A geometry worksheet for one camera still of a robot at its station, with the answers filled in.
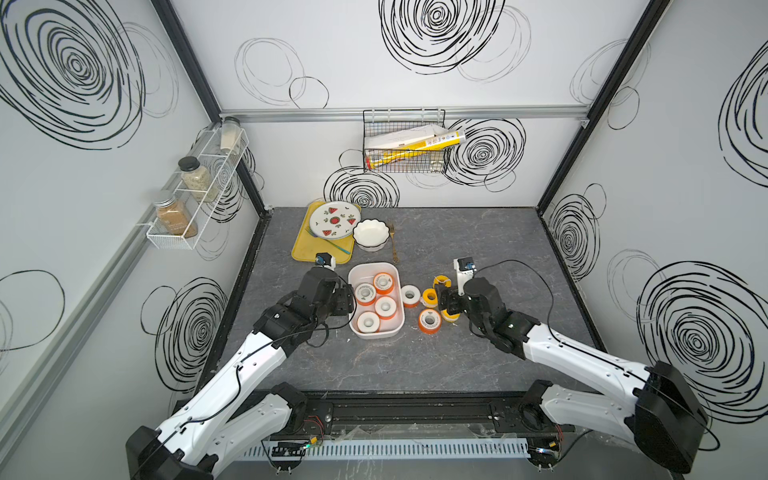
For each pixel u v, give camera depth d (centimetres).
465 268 69
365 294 94
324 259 66
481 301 60
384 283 97
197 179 71
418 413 74
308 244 109
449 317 89
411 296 94
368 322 89
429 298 93
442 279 96
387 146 88
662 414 39
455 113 194
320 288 56
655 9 71
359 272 98
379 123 94
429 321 89
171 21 72
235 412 45
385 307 92
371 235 111
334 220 116
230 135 86
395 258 107
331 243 109
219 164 96
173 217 63
